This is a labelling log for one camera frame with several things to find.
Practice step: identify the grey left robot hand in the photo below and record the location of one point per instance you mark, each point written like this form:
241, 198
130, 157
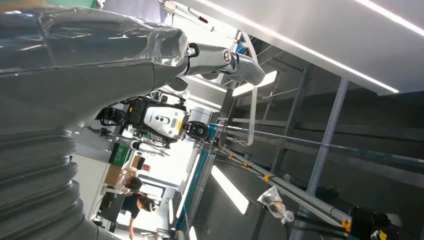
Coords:
82, 66

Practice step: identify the green box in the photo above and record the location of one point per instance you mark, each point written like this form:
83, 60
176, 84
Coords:
119, 154

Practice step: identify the cardboard box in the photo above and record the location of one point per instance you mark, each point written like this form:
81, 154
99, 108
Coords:
112, 175

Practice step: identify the person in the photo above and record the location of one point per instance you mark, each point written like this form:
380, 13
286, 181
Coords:
135, 184
134, 205

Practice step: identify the ribbed grey left arm sleeve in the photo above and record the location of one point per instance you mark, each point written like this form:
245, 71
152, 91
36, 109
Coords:
33, 185

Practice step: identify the blue column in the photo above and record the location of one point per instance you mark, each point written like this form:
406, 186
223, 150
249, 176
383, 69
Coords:
195, 179

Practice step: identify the rectangular ceiling light panel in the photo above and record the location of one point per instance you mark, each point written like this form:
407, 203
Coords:
230, 190
253, 84

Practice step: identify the long ceiling light strip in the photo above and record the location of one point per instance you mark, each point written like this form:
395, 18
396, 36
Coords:
298, 44

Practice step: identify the thin metal rod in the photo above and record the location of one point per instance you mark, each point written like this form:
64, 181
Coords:
298, 139

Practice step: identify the clear plastic bag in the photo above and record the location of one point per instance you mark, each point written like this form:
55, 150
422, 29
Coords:
273, 202

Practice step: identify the diagonal metal beam yellow clips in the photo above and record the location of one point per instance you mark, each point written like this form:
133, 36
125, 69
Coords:
291, 190

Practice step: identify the grey metal pole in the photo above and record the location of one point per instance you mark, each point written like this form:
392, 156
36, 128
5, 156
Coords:
326, 139

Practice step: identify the black device yellow parts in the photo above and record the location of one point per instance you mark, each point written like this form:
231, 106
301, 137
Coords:
364, 223

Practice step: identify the white curved frame bar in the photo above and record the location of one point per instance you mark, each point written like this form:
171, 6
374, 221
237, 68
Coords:
253, 112

